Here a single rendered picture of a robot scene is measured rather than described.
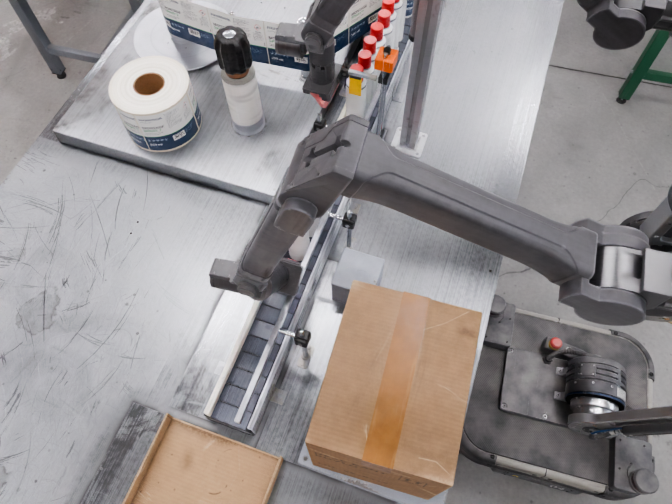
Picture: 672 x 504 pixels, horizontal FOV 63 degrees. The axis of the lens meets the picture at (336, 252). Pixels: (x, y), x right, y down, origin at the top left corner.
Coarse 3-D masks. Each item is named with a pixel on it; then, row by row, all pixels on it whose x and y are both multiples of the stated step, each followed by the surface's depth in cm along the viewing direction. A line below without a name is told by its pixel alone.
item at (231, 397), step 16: (400, 48) 164; (368, 128) 149; (336, 208) 137; (320, 240) 133; (288, 256) 131; (304, 288) 127; (272, 304) 125; (256, 320) 123; (272, 320) 123; (288, 320) 123; (256, 336) 121; (240, 352) 120; (256, 352) 120; (272, 352) 120; (240, 368) 119; (240, 384) 116; (224, 400) 115; (240, 400) 115; (256, 400) 115; (224, 416) 113
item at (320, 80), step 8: (312, 64) 122; (336, 64) 129; (312, 72) 124; (320, 72) 122; (328, 72) 123; (336, 72) 128; (312, 80) 126; (320, 80) 125; (328, 80) 125; (304, 88) 125; (312, 88) 125; (320, 88) 125; (328, 88) 125; (328, 96) 125
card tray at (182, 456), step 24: (168, 432) 116; (192, 432) 116; (168, 456) 114; (192, 456) 114; (216, 456) 114; (240, 456) 114; (264, 456) 114; (144, 480) 112; (168, 480) 112; (192, 480) 112; (216, 480) 112; (240, 480) 112; (264, 480) 112
